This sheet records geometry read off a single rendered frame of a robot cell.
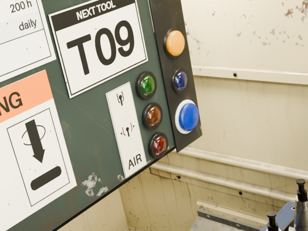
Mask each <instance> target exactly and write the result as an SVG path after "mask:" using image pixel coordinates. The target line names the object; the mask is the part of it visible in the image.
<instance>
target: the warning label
mask: <svg viewBox="0 0 308 231"><path fill-rule="evenodd" d="M76 185H77V183H76V180H75V177H74V173H73V169H72V165H71V162H70V158H69V154H68V151H67V147H66V143H65V140H64V136H63V132H62V129H61V125H60V121H59V117H58V114H57V110H56V107H55V103H54V99H53V95H52V92H51V88H50V84H49V81H48V77H47V73H46V70H42V71H40V72H38V73H35V74H33V75H30V76H28V77H26V78H24V79H21V80H19V81H16V82H14V83H11V84H9V85H7V86H4V87H2V88H0V231H6V230H8V229H9V228H11V227H12V226H14V225H15V224H17V223H19V222H20V221H22V220H23V219H25V218H27V217H28V216H30V215H31V214H33V213H34V212H36V211H37V210H39V209H41V208H42V207H44V206H45V205H47V204H48V203H50V202H52V201H53V200H55V199H56V198H58V197H59V196H61V195H62V194H64V193H66V192H67V191H69V190H70V189H72V188H74V187H75V186H76Z"/></svg>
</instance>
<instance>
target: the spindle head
mask: <svg viewBox="0 0 308 231"><path fill-rule="evenodd" d="M88 1H91V0H41V2H42V6H43V10H44V14H45V18H46V21H47V25H48V29H49V33H50V37H51V41H52V45H53V48H54V52H55V56H56V60H53V61H50V62H48V63H46V64H43V65H41V66H38V67H36V68H34V69H31V70H29V71H26V72H24V73H21V74H19V75H16V76H14V77H11V78H9V79H6V80H4V81H2V82H0V88H2V87H4V86H7V85H9V84H11V83H14V82H16V81H19V80H21V79H24V78H26V77H28V76H30V75H33V74H35V73H38V72H40V71H42V70H46V73H47V77H48V81H49V85H50V88H51V92H52V95H53V99H54V103H55V107H56V110H57V114H58V117H59V121H60V125H61V129H62V132H63V136H64V140H65V143H66V147H67V151H68V154H69V158H70V162H71V166H72V169H73V173H74V177H75V180H76V183H77V185H76V186H75V187H74V188H72V189H70V190H69V191H67V192H66V193H64V194H62V195H61V196H59V197H58V198H56V199H55V200H53V201H52V202H50V203H48V204H47V205H45V206H44V207H42V208H41V209H39V210H37V211H36V212H34V213H33V214H31V215H30V216H28V217H27V218H25V219H23V220H22V221H20V222H19V223H17V224H15V225H14V226H12V227H11V228H9V229H8V230H6V231H57V230H59V229H60V228H62V227H63V226H64V225H66V224H67V223H69V222H70V221H72V220H73V219H75V218H76V217H78V216H79V215H80V214H82V213H83V212H85V211H86V210H87V209H89V208H91V207H92V206H93V205H95V204H96V203H98V202H99V201H100V200H102V199H104V198H105V197H106V196H108V195H109V194H111V193H112V192H114V191H115V190H116V189H118V188H119V187H121V186H122V185H124V184H125V183H127V182H128V181H129V180H131V179H132V178H134V177H135V176H137V175H138V174H140V173H141V172H142V171H144V170H145V169H147V168H148V167H150V166H151V165H153V164H154V163H155V162H157V161H158V160H160V159H161V158H160V159H154V158H153V157H151V155H150V153H149V141H150V139H151V137H152V136H153V135H154V134H155V133H157V132H162V133H164V134H165V135H166V136H167V139H168V149H167V151H166V153H165V155H164V156H166V155H167V154H168V153H170V152H171V151H173V150H174V149H176V146H175V141H174V136H173V131H172V126H171V119H170V114H169V109H168V104H167V99H166V94H165V87H164V82H163V77H162V72H161V67H160V60H159V55H158V50H157V45H156V40H155V34H154V29H153V24H152V19H151V14H150V9H149V2H148V0H137V7H138V12H139V16H140V22H141V26H142V31H143V38H144V42H145V47H146V52H147V57H148V61H146V62H144V63H142V64H140V65H138V66H136V67H134V68H132V69H130V70H128V71H126V72H124V73H122V74H119V75H117V76H115V77H113V78H111V79H109V80H107V81H105V82H103V83H101V84H99V85H97V86H95V87H93V88H91V89H89V90H86V91H84V92H82V93H80V94H78V95H76V96H74V97H72V98H69V96H68V92H67V89H66V84H65V80H64V77H63V73H62V69H61V65H60V61H59V57H58V54H57V50H56V46H55V42H54V38H53V34H52V31H51V27H50V22H49V19H48V15H49V14H52V13H55V12H58V11H61V10H64V9H67V8H70V7H73V6H76V5H79V4H82V3H85V2H88ZM143 72H151V73H153V74H154V75H155V77H156V81H157V89H156V92H155V94H154V96H153V97H152V98H150V99H148V100H145V99H141V98H140V97H139V96H138V94H137V91H136V82H137V79H138V77H139V75H140V74H141V73H143ZM127 82H130V86H131V90H132V96H133V101H134V105H135V110H136V114H137V120H138V124H139V129H140V133H141V138H142V142H143V148H144V153H145V157H146V162H147V164H146V165H145V166H144V167H142V168H141V169H139V170H138V171H136V172H135V173H133V174H132V175H130V176H129V177H128V178H125V175H124V171H123V167H122V163H121V158H120V154H119V149H118V145H117V141H116V136H115V132H114V128H113V124H112V119H111V116H110V110H109V106H108V102H107V98H106V93H108V92H110V91H112V90H114V89H116V88H118V87H120V86H121V85H123V84H125V83H127ZM152 102H154V103H158V104H159V105H160V106H161V108H162V112H163V118H162V122H161V124H160V125H159V127H158V128H156V129H155V130H149V129H147V128H146V127H145V126H144V124H143V111H144V109H145V107H146V106H147V105H148V104H149V103H152ZM164 156H163V157H164ZM163 157H162V158H163Z"/></svg>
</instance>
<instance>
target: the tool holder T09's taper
mask: <svg viewBox="0 0 308 231"><path fill-rule="evenodd" d="M294 231H308V199H307V200H305V201H300V200H298V198H297V196H296V197H295V213H294Z"/></svg>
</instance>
